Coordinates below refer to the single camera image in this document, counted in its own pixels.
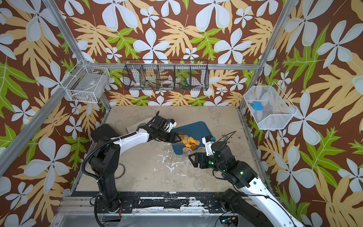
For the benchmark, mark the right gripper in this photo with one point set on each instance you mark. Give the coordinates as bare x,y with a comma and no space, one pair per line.
202,155

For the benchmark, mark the blue object in basket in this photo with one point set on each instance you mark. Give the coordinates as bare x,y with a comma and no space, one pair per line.
257,106

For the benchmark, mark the white mesh basket right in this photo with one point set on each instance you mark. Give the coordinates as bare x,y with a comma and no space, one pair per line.
278,109

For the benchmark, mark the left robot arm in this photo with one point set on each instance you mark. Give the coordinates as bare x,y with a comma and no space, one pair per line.
101,163

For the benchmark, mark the white wire basket left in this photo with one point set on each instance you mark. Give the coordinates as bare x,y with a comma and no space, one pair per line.
86,82

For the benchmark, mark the black wire basket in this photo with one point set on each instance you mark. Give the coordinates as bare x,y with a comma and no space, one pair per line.
169,75

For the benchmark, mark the orange cookies on tray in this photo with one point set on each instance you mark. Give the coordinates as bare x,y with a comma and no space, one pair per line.
190,144

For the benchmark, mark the teal plastic tray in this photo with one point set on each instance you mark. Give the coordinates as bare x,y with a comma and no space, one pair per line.
196,130

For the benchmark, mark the black hard case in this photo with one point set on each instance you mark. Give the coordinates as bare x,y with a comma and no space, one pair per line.
104,132

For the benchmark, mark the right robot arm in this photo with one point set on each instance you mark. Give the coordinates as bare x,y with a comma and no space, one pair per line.
251,199

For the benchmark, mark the clear cookie jar front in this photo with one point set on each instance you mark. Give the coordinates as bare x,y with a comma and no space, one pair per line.
187,151

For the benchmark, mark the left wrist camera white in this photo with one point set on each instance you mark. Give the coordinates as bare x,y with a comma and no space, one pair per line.
169,125

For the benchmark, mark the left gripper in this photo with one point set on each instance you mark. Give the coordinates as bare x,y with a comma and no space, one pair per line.
172,137

